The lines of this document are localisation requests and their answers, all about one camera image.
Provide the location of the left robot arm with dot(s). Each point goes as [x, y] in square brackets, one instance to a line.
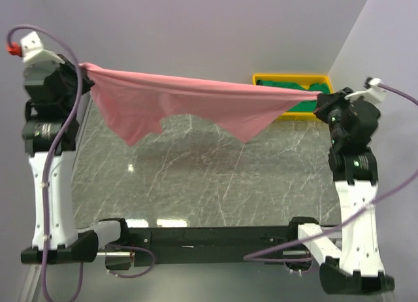
[50, 137]

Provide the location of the black base beam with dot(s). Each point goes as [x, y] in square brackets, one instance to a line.
[176, 245]

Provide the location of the pink t shirt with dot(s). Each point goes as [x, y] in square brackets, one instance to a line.
[133, 104]

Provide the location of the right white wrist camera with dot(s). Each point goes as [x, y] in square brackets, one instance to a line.
[373, 92]

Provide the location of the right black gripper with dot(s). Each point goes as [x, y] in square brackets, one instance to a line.
[327, 100]

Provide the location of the yellow plastic bin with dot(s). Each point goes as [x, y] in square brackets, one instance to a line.
[304, 110]

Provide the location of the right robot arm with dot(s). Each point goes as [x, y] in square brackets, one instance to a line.
[356, 267]

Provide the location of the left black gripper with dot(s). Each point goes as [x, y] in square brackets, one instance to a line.
[63, 65]

